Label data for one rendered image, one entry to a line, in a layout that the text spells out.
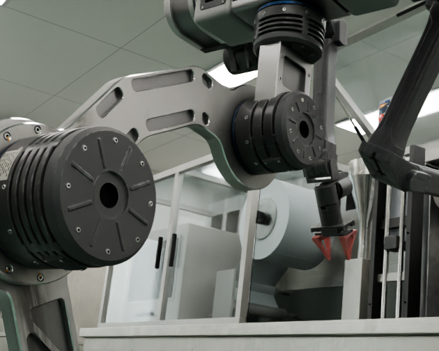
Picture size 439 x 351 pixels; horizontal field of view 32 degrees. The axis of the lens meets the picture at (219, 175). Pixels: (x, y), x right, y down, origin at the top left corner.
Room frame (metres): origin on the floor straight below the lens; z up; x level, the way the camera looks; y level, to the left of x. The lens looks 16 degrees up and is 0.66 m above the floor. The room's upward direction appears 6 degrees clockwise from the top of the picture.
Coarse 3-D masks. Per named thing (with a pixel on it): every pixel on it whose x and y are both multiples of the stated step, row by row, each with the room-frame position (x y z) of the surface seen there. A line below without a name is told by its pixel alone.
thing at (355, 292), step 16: (352, 176) 2.62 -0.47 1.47; (368, 176) 2.59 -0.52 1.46; (352, 192) 2.65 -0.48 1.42; (368, 192) 2.60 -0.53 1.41; (368, 208) 2.62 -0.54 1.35; (368, 224) 2.63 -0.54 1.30; (368, 240) 2.64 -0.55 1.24; (368, 256) 2.64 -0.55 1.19; (352, 272) 2.63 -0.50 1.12; (368, 272) 2.61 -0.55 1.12; (352, 288) 2.63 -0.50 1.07; (368, 288) 2.61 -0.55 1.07; (352, 304) 2.62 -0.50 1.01
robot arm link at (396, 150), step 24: (432, 0) 1.33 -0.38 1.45; (432, 24) 1.33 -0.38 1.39; (432, 48) 1.33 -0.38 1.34; (408, 72) 1.36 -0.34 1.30; (432, 72) 1.35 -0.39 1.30; (408, 96) 1.36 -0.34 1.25; (384, 120) 1.39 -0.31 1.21; (408, 120) 1.38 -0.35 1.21; (360, 144) 1.42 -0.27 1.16; (384, 144) 1.39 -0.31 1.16; (384, 168) 1.42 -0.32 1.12; (408, 168) 1.44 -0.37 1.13
